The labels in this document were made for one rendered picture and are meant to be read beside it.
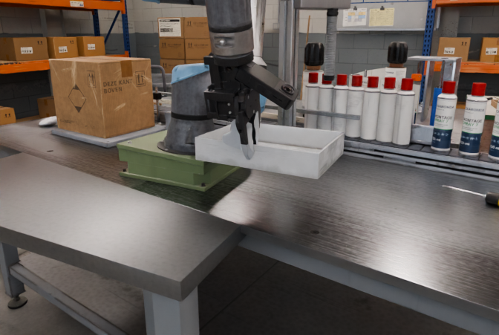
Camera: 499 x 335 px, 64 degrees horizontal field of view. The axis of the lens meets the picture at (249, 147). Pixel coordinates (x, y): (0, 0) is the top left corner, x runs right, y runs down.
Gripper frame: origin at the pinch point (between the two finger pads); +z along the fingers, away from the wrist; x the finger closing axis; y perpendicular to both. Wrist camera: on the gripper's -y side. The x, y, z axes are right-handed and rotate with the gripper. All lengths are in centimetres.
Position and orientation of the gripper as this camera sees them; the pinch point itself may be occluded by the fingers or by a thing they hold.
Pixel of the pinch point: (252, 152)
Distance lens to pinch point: 78.9
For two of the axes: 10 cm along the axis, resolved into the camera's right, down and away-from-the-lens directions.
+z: 0.8, 8.7, 4.9
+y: -9.3, -1.1, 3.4
